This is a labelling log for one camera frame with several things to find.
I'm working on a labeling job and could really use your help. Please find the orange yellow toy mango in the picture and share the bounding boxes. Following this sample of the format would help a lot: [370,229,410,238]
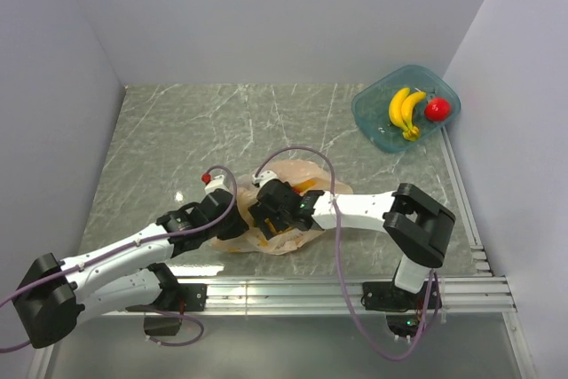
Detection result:
[292,179,317,194]

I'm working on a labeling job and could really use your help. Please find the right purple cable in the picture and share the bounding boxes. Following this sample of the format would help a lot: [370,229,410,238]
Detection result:
[255,144,443,362]

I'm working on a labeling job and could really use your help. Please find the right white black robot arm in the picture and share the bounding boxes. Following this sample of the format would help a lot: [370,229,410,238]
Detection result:
[248,177,456,308]

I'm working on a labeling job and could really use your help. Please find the yellow toy banana bunch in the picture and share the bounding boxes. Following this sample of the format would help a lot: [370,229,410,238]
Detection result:
[389,87,426,142]

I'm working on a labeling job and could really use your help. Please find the aluminium mounting rail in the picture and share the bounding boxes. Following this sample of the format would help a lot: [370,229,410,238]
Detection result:
[26,130,538,379]

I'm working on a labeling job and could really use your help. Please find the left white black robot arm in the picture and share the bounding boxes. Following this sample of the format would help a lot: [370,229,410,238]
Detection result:
[12,189,249,349]

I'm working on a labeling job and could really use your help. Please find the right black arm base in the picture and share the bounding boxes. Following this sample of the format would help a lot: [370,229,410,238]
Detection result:
[360,281,427,341]

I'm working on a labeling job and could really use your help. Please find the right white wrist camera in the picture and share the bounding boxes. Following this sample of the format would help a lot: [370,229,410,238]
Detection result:
[252,170,279,188]

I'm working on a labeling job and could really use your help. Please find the translucent printed plastic bag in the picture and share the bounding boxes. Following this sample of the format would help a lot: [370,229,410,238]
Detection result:
[211,159,352,255]

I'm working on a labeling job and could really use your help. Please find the red toy apple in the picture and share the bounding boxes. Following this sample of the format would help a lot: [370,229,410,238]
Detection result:
[424,97,452,122]

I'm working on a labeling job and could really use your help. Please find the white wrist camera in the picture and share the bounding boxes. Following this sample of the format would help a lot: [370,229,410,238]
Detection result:
[201,172,229,193]
[252,170,279,188]

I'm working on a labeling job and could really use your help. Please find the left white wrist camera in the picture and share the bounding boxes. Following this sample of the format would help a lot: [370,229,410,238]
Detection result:
[201,172,229,193]

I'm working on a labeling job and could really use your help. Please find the blue transparent plastic container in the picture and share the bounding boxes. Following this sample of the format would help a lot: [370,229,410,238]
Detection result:
[351,65,461,153]

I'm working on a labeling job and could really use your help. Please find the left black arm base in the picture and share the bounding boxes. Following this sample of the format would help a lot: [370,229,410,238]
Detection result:
[126,283,207,346]

